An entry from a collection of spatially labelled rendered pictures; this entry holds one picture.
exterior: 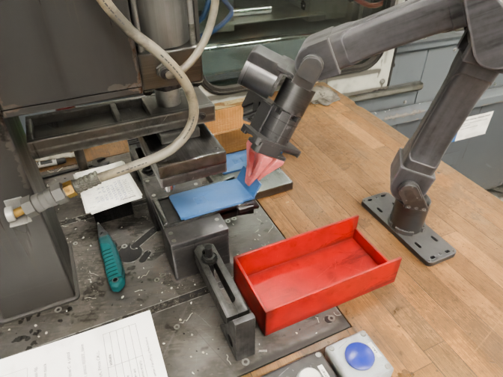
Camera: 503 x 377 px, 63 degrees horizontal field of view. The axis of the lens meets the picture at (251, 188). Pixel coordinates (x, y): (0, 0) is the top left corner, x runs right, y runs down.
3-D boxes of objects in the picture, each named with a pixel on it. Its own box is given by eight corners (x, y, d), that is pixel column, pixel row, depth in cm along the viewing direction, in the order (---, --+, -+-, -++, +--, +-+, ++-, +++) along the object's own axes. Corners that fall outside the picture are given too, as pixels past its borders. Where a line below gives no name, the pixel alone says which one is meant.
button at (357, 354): (378, 368, 56) (381, 360, 55) (354, 380, 55) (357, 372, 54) (361, 344, 59) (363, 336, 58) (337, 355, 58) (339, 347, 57)
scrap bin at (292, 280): (394, 281, 71) (402, 257, 67) (264, 336, 62) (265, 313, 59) (352, 237, 79) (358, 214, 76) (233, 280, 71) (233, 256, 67)
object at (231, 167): (284, 159, 97) (284, 148, 95) (223, 174, 92) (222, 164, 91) (270, 145, 102) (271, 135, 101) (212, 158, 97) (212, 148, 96)
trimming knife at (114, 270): (114, 297, 68) (132, 289, 69) (109, 288, 67) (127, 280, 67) (96, 230, 81) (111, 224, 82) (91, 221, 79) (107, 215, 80)
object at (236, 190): (261, 197, 75) (262, 183, 73) (181, 220, 69) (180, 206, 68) (245, 177, 80) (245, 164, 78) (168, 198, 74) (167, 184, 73)
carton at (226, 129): (280, 146, 107) (281, 120, 102) (188, 169, 99) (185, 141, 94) (258, 125, 116) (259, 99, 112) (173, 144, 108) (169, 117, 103)
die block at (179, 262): (230, 262, 74) (228, 232, 70) (177, 280, 71) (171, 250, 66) (194, 199, 89) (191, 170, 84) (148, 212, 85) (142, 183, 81)
